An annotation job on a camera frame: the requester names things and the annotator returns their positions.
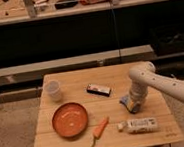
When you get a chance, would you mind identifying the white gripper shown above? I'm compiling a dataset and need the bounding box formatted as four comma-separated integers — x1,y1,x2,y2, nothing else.
129,83,148,105

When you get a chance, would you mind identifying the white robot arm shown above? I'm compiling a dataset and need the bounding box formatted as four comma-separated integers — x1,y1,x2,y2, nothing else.
129,61,184,113

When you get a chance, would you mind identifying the white plastic bottle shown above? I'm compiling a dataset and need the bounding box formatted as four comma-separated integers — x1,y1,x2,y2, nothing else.
117,117,159,134

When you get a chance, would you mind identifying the black and white box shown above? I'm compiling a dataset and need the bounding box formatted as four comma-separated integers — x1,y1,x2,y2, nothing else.
86,84,111,97

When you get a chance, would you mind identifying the orange toy carrot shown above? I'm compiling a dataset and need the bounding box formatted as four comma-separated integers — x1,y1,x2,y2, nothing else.
90,117,109,147

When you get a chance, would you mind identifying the orange bowl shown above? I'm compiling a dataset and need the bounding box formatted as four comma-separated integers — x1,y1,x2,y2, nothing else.
52,102,88,138

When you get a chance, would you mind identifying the clear plastic cup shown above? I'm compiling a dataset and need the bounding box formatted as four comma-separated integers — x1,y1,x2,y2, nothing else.
44,80,62,102

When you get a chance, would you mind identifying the wooden shelf ledge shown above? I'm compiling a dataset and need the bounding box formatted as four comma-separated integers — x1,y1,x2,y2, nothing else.
0,45,154,86

